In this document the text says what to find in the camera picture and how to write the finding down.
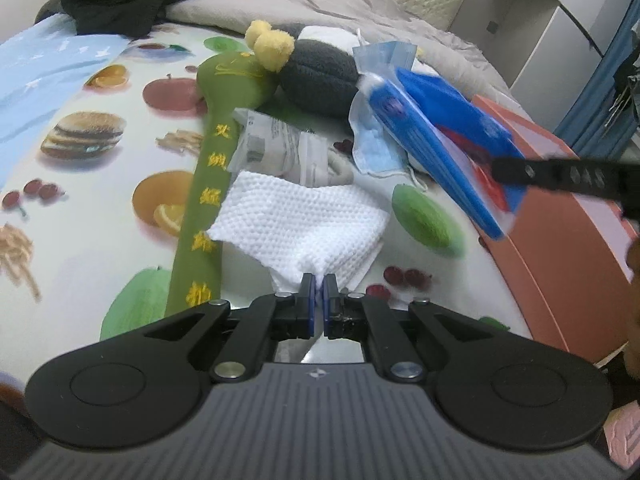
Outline dark hanging object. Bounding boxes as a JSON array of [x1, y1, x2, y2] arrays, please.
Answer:
[[605, 45, 640, 131]]

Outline fruit print bed sheet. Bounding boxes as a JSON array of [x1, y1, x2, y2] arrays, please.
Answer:
[[0, 10, 551, 391]]

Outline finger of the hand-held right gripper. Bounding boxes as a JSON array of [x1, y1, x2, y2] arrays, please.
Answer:
[[487, 156, 626, 196]]

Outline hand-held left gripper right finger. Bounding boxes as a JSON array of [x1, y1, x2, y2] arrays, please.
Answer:
[[322, 272, 511, 381]]

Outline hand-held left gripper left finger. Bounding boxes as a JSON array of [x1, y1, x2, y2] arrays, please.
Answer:
[[142, 272, 319, 386]]

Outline pink cloth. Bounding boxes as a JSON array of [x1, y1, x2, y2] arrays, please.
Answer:
[[602, 400, 640, 471]]

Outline grey printed white packet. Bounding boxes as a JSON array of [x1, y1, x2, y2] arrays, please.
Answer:
[[232, 107, 331, 188]]

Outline white textured cloth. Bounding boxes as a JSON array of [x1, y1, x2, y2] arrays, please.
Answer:
[[205, 170, 391, 296]]

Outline white cabinet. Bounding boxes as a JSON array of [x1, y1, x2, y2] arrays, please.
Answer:
[[450, 0, 640, 131]]

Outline person's right hand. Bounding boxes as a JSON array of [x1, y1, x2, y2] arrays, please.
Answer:
[[620, 240, 640, 381]]

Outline grey duvet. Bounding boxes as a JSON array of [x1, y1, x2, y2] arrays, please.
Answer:
[[167, 0, 511, 106]]

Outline grey fuzzy plush piece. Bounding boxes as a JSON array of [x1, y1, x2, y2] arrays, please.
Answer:
[[327, 152, 354, 187]]

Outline grey white penguin plush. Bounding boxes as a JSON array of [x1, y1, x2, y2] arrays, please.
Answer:
[[245, 20, 441, 121]]

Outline blue tissue pack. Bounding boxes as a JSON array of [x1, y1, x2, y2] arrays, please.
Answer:
[[367, 67, 531, 241]]

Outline green fabric massage hammer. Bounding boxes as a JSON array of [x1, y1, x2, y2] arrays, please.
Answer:
[[167, 50, 278, 318]]

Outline blue curtain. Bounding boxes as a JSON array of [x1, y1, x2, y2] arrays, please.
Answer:
[[555, 5, 640, 161]]

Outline pink cardboard box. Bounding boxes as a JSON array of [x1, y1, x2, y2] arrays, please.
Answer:
[[470, 94, 640, 363]]

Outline blue face mask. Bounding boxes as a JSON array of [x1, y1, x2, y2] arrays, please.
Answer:
[[347, 42, 431, 191]]

